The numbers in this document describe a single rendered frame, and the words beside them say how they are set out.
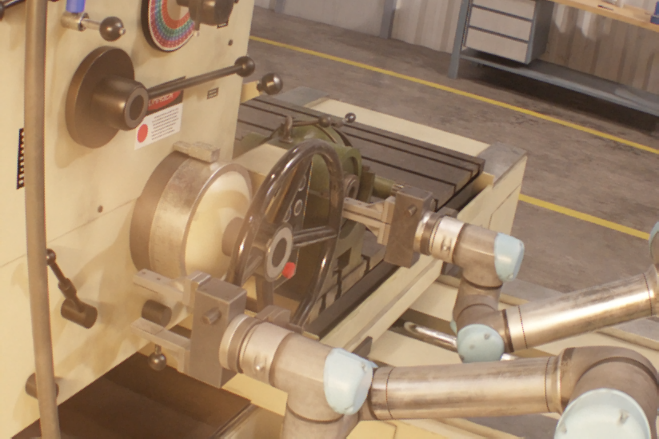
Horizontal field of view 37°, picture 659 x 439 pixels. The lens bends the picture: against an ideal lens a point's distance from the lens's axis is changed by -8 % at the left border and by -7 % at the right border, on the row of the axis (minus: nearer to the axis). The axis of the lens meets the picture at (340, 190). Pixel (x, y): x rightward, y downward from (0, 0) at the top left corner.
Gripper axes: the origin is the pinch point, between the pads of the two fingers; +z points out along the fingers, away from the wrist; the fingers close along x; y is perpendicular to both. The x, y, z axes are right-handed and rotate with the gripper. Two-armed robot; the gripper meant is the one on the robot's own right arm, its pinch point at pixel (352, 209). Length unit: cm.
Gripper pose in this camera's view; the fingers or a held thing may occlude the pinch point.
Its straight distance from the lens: 184.1
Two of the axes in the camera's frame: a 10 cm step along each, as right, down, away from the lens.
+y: -4.1, 2.7, -8.7
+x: -1.6, 9.2, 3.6
